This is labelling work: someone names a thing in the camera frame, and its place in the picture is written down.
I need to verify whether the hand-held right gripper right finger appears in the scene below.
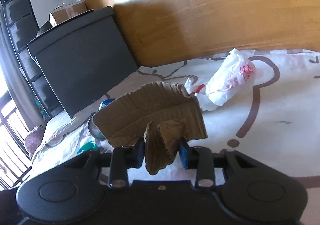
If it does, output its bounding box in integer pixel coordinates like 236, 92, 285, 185
178, 137, 260, 189

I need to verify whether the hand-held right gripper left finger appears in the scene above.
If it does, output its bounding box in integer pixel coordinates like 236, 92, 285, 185
64, 139, 146, 189

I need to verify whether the brown cardboard piece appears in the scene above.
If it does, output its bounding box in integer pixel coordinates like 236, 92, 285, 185
92, 81, 209, 176

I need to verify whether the crushed blue drink can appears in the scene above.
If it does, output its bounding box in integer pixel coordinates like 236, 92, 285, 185
88, 99, 117, 141

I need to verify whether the teal plastic lid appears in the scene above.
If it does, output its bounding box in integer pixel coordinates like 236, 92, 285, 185
76, 141, 98, 156

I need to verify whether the crumpled clear white plastic bag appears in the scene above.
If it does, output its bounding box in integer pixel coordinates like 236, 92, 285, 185
184, 77, 218, 112

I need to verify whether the cartoon printed bed sheet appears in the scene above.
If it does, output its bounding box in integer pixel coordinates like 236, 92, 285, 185
30, 49, 320, 192

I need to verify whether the white plastic bag red print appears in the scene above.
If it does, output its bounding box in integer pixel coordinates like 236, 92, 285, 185
205, 48, 257, 106

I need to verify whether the grey fabric storage box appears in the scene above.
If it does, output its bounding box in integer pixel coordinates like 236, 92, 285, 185
27, 6, 139, 119

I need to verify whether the pink plush bundle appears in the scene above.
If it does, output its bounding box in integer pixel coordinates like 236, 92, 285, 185
24, 125, 46, 156

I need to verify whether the black balcony railing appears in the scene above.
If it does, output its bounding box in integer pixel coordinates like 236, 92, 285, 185
0, 90, 33, 189

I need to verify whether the black drawer cabinet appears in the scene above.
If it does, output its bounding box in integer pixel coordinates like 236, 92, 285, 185
0, 0, 62, 120

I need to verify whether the brown cardboard shipping box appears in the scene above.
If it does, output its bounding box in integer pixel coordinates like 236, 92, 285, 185
48, 0, 94, 28

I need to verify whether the beige curtain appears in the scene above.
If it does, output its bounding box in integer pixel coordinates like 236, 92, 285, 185
0, 10, 19, 101

